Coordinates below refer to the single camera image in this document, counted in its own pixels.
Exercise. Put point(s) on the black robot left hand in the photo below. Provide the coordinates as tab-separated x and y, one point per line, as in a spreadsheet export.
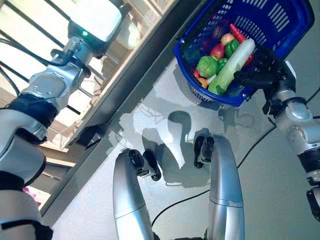
103	52

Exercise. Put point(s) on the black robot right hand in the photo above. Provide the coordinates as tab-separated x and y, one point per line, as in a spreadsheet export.
270	75

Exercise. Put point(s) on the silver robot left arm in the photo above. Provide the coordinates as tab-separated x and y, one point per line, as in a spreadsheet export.
50	85

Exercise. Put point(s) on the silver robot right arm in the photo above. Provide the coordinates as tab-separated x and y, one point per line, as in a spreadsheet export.
297	117

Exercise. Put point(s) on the blue plastic shopping basket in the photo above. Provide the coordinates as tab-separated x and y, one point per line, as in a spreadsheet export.
300	30

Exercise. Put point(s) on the green bell pepper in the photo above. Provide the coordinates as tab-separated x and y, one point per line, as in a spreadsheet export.
233	47
221	63

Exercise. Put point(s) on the red orange carrot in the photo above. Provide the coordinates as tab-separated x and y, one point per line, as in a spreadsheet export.
237	33

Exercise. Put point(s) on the yellow onion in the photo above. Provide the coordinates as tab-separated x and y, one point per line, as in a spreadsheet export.
227	38

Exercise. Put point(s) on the red apple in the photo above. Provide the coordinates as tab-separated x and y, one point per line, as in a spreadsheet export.
217	51

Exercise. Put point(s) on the round green cabbage head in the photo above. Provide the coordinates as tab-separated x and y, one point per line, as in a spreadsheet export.
207	66

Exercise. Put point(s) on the small orange fruit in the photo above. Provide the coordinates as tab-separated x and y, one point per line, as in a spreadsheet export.
203	82

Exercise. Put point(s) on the small red vegetable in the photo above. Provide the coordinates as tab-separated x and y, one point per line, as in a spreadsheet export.
196	74

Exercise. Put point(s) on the silver robot right leg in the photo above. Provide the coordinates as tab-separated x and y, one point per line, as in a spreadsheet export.
225	175

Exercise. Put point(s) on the silver robot leg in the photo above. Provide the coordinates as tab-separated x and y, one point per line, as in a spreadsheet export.
127	195
225	175

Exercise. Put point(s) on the silver robot left leg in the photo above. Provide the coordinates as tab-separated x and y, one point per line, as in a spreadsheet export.
127	195

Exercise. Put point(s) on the pink white turnip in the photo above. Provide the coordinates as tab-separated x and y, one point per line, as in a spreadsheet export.
32	196

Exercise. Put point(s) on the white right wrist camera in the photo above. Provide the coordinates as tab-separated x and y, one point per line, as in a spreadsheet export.
291	72

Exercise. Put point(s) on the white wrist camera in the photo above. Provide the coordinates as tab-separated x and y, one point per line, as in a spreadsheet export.
100	17
291	72

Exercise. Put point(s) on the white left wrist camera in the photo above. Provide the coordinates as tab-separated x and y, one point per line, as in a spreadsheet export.
100	17

